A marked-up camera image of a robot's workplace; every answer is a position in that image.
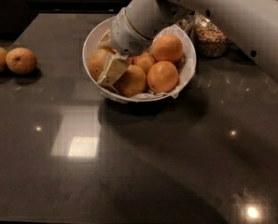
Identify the glass jar left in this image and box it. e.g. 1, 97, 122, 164
176, 15, 194, 35

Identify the orange on table right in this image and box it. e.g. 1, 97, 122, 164
6, 48, 37, 75

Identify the orange front right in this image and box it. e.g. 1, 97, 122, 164
147, 61, 178, 93

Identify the glass cereal jar middle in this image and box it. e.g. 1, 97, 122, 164
193, 14, 230, 59

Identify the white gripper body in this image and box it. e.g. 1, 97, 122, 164
110, 7, 153, 56

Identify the orange centre small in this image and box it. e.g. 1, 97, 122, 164
129, 52, 156, 74

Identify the large orange front left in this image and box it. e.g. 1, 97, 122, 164
88, 49, 115, 81

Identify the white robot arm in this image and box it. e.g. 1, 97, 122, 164
108, 0, 278, 83

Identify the orange front middle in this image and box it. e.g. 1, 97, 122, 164
115, 64, 146, 97

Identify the white bowl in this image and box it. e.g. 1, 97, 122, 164
82, 16, 198, 105

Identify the orange back right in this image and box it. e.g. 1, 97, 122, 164
152, 35, 183, 63

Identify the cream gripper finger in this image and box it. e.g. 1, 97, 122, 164
97, 52, 129, 87
96, 29, 112, 49

